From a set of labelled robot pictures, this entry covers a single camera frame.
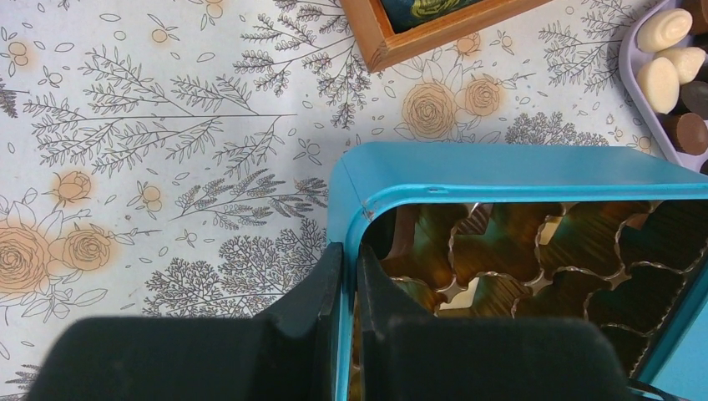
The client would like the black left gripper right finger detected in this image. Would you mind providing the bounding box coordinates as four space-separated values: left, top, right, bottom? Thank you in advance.
357 246 631 400

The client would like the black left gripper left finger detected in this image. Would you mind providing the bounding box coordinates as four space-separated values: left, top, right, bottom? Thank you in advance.
28 243 343 400

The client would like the teal chocolate box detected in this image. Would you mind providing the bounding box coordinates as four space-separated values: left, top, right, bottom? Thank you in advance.
327 142 707 400

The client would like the wooden compartment tray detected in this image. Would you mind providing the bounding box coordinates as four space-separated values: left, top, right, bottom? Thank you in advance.
341 1 546 72

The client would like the rolled dark green tie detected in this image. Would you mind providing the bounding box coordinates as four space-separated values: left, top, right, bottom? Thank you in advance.
382 0 478 20

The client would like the lavender plastic tray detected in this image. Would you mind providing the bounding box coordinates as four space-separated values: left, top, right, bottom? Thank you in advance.
618 0 708 175

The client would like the pile of assorted chocolates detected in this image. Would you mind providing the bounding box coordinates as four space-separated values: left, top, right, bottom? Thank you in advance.
635 0 708 175

